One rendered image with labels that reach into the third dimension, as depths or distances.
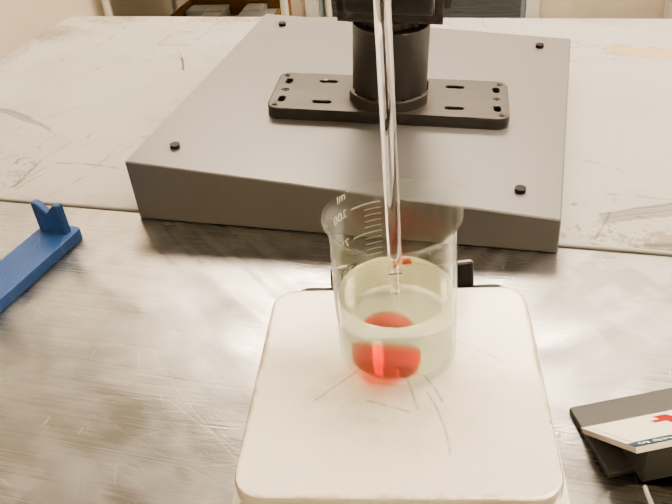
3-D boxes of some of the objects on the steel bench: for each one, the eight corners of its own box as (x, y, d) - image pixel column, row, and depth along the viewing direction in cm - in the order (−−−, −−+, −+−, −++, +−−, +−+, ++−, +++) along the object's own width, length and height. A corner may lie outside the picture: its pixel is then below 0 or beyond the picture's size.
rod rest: (50, 231, 59) (36, 193, 57) (85, 237, 58) (72, 198, 56) (-41, 309, 52) (-61, 268, 50) (-4, 318, 51) (-23, 276, 49)
